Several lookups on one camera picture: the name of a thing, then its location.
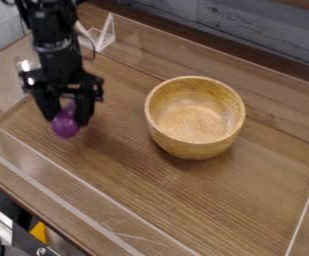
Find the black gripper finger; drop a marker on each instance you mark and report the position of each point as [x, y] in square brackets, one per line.
[49, 104]
[85, 102]

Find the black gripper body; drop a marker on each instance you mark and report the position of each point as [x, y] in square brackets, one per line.
[79, 84]

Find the purple toy eggplant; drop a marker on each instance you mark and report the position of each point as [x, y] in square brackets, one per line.
[63, 124]

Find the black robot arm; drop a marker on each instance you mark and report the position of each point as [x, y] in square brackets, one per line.
[61, 75]

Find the brown wooden bowl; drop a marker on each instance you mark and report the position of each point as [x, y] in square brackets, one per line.
[194, 114]

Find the black and yellow device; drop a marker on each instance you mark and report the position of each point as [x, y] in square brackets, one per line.
[55, 247]

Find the clear acrylic corner bracket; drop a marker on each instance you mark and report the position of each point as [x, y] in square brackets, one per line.
[97, 39]

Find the clear acrylic tray wall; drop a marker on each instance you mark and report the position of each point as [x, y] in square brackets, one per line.
[91, 220]

